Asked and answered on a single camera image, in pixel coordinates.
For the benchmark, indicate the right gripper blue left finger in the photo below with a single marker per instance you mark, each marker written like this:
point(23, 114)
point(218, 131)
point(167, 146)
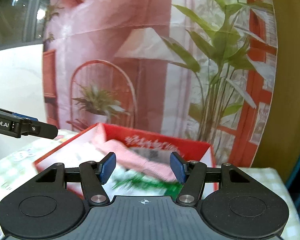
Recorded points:
point(93, 176)

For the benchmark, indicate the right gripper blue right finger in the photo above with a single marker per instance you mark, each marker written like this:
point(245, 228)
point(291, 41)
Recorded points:
point(191, 175)

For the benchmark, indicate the green thread tassel bundle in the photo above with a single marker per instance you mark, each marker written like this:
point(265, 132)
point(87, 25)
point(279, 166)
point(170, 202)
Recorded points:
point(141, 182)

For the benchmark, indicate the pink knitted cloth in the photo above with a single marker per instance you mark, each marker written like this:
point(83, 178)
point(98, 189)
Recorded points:
point(131, 160)

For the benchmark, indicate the printed living room backdrop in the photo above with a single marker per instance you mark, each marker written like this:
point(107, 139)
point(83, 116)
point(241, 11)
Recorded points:
point(202, 70)

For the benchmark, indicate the checkered bunny tablecloth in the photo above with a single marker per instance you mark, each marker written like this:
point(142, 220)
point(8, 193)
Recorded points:
point(17, 168)

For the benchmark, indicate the red strawberry cardboard box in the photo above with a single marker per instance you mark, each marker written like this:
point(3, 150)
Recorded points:
point(153, 146)

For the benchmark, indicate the dark window frame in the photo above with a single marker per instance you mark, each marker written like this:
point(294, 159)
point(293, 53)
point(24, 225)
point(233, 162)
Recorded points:
point(22, 22)

